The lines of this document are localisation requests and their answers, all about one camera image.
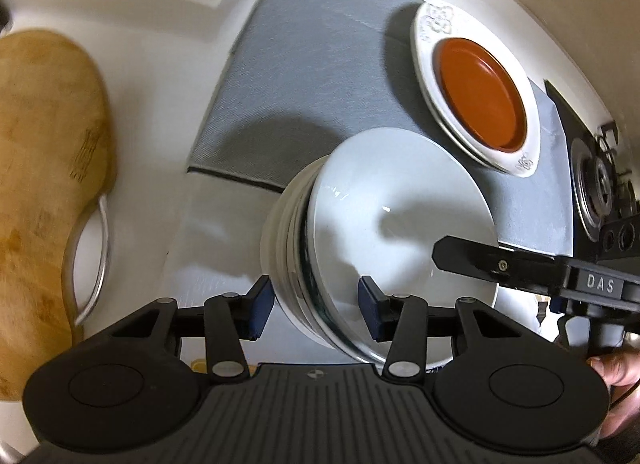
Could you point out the black gas stove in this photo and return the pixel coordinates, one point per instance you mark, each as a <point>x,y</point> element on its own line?
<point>605,204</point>

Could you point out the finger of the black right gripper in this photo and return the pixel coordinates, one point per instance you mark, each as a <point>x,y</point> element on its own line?
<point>519,269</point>

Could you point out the wooden cutting board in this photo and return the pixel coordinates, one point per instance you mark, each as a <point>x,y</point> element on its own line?
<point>58,164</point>

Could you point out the brown round plate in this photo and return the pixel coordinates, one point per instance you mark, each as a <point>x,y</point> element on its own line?
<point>481,94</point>

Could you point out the grey counter mat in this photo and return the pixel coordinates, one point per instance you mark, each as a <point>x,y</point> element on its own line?
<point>307,74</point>

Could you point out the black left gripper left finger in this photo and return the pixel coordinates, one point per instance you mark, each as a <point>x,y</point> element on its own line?
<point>230,318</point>

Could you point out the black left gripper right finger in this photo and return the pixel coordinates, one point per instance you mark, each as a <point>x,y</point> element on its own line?
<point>402,321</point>

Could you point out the plain white bowl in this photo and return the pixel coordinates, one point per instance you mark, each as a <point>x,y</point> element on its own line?
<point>275,255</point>

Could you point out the blue patterned white bowl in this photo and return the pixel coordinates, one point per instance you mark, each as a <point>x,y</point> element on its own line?
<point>381,201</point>

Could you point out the white floral square plate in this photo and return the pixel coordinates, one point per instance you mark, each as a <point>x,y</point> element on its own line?
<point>435,22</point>

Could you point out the teal ribbed bowl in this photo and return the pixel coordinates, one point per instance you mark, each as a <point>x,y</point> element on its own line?
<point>299,270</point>

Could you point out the person's right hand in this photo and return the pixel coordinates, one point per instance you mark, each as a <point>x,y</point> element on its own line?
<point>620,371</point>

